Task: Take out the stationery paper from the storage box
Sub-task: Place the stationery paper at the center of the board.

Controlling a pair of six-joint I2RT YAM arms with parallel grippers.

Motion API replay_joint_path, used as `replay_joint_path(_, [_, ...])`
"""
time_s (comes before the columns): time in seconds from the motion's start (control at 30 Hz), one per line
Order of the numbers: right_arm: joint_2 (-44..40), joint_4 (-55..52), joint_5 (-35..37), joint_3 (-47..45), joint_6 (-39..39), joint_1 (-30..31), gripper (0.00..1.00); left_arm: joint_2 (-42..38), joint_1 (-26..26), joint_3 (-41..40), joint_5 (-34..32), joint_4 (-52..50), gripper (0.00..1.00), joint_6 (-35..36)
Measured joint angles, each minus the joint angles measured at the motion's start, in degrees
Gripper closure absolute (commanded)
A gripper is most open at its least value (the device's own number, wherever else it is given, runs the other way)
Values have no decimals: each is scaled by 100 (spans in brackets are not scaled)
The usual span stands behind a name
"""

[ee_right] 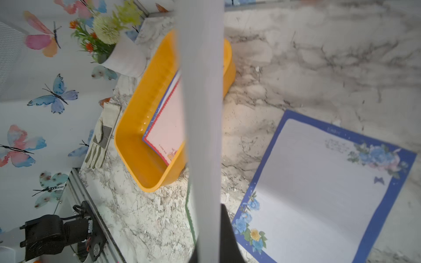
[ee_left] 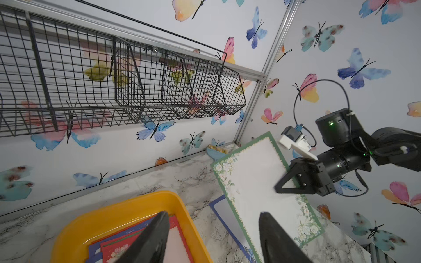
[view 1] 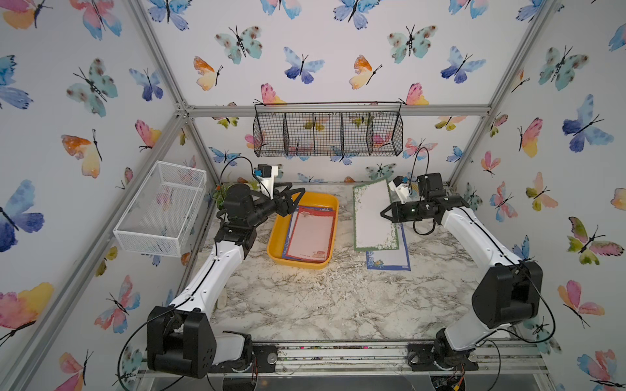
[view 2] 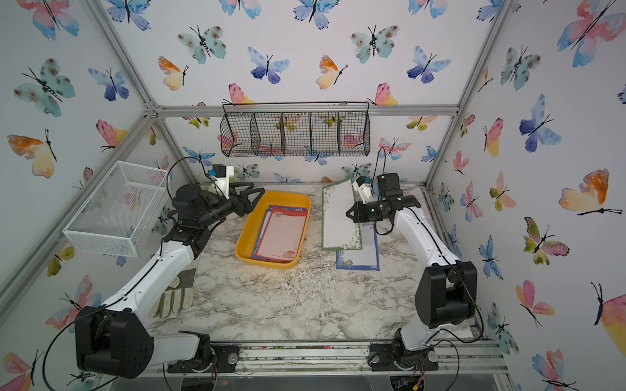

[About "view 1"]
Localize blue floral stationery paper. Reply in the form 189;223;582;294
366;225;411;271

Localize red tulip stationery paper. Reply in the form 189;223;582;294
287;208;334;262

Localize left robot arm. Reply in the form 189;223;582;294
147;183;306;379

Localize white mesh wall basket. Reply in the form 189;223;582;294
113;161;207;257

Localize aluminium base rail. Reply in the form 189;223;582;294
131;339;549;391

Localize potted artificial flowers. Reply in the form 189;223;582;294
211;183;233;210

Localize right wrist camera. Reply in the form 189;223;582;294
390;172;443;204

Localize green floral stationery paper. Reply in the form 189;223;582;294
353;179;399;252

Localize black wire wall basket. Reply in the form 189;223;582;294
249;102;404;158

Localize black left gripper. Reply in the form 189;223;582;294
245;181;303;231

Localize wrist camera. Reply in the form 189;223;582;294
390;172;443;204
254;164;280;199

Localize yellow plastic storage box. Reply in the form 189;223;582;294
267;192;339;270

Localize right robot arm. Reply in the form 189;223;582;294
381;195;543;371

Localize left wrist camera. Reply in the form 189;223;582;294
254;164;280;199

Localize blue stationery paper lower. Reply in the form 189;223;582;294
282;207;299;258

